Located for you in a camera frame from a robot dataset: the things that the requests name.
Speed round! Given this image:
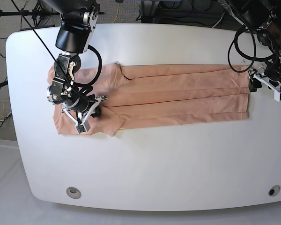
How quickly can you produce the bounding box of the black equipment frame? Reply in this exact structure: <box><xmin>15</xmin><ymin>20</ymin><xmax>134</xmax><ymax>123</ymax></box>
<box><xmin>138</xmin><ymin>0</ymin><xmax>281</xmax><ymax>39</ymax></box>

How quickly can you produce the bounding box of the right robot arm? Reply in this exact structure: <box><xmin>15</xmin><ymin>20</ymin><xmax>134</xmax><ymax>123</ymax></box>
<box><xmin>46</xmin><ymin>0</ymin><xmax>107</xmax><ymax>128</ymax></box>

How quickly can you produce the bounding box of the black tripod stand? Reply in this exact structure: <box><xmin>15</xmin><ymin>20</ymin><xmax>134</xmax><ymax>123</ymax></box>
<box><xmin>0</xmin><ymin>4</ymin><xmax>104</xmax><ymax>28</ymax></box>

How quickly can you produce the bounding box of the yellow cable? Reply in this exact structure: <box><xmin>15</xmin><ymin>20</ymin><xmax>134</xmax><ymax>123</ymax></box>
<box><xmin>111</xmin><ymin>2</ymin><xmax>120</xmax><ymax>24</ymax></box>

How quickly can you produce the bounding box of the right table cable grommet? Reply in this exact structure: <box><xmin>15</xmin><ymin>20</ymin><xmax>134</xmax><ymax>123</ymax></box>
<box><xmin>268</xmin><ymin>185</ymin><xmax>281</xmax><ymax>196</ymax></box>

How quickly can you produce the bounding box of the table cable grommet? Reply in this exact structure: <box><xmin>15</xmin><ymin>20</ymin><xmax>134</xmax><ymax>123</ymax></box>
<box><xmin>66</xmin><ymin>187</ymin><xmax>81</xmax><ymax>199</ymax></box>
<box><xmin>268</xmin><ymin>185</ymin><xmax>281</xmax><ymax>196</ymax></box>

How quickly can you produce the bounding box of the peach pink T-shirt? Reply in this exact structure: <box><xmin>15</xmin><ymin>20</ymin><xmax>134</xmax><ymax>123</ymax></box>
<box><xmin>47</xmin><ymin>61</ymin><xmax>251</xmax><ymax>137</ymax></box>

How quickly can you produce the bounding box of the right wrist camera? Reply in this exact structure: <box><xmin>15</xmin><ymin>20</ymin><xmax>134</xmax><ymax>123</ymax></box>
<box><xmin>75</xmin><ymin>121</ymin><xmax>90</xmax><ymax>134</ymax></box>

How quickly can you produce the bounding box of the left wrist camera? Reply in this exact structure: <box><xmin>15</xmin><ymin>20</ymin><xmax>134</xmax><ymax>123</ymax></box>
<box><xmin>274</xmin><ymin>90</ymin><xmax>281</xmax><ymax>102</ymax></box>

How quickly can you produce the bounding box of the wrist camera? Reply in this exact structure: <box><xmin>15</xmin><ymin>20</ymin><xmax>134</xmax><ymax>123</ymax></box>
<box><xmin>274</xmin><ymin>90</ymin><xmax>281</xmax><ymax>102</ymax></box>
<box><xmin>75</xmin><ymin>121</ymin><xmax>90</xmax><ymax>134</ymax></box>

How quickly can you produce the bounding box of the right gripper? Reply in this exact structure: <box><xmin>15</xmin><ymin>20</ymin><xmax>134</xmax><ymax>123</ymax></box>
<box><xmin>61</xmin><ymin>95</ymin><xmax>108</xmax><ymax>125</ymax></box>

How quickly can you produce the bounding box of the left table cable grommet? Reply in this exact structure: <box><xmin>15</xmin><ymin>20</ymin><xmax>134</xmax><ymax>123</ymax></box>
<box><xmin>66</xmin><ymin>187</ymin><xmax>81</xmax><ymax>199</ymax></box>

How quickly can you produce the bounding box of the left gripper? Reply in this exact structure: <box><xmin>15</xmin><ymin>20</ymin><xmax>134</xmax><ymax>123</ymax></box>
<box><xmin>248</xmin><ymin>64</ymin><xmax>281</xmax><ymax>92</ymax></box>

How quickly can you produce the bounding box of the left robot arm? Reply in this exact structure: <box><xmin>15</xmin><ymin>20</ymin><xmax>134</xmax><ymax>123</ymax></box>
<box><xmin>219</xmin><ymin>0</ymin><xmax>281</xmax><ymax>102</ymax></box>

